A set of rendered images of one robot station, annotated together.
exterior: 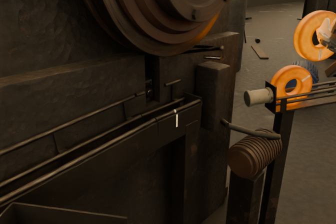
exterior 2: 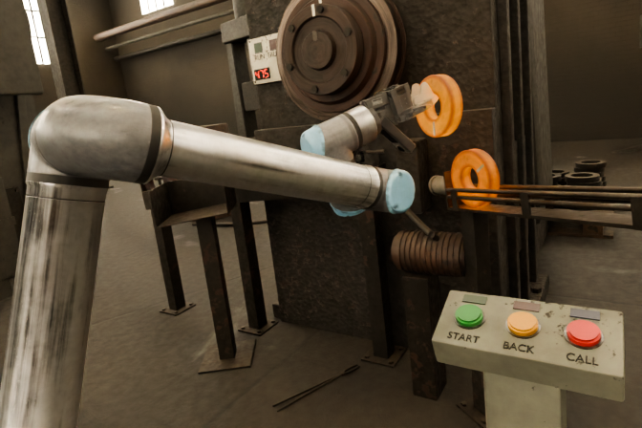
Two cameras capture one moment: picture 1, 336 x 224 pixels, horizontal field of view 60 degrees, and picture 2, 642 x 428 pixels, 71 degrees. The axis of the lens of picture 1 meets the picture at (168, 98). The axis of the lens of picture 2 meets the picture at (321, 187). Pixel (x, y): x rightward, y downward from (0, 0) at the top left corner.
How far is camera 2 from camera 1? 158 cm
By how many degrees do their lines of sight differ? 76
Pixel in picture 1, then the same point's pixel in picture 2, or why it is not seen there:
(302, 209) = not seen: outside the picture
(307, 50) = (422, 122)
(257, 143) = (416, 235)
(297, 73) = (469, 159)
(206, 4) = (328, 81)
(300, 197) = not seen: outside the picture
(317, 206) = not seen: outside the picture
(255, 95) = (434, 181)
